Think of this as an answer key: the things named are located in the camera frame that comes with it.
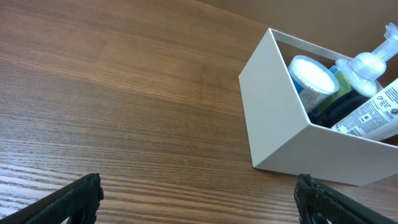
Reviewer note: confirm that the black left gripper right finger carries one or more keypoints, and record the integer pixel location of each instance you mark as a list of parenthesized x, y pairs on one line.
[(319, 203)]

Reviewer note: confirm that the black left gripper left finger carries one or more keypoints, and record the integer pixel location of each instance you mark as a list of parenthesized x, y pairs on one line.
[(77, 203)]

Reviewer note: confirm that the white bamboo print lotion tube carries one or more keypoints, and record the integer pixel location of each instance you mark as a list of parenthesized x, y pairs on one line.
[(376, 119)]

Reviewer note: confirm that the cotton swab round container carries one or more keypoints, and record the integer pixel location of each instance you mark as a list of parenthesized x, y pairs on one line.
[(313, 82)]

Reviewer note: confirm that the blue foam soap pump bottle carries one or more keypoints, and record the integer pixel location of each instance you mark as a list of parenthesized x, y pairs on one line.
[(358, 81)]

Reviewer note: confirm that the white cardboard box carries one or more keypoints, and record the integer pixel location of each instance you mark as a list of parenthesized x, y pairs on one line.
[(281, 136)]

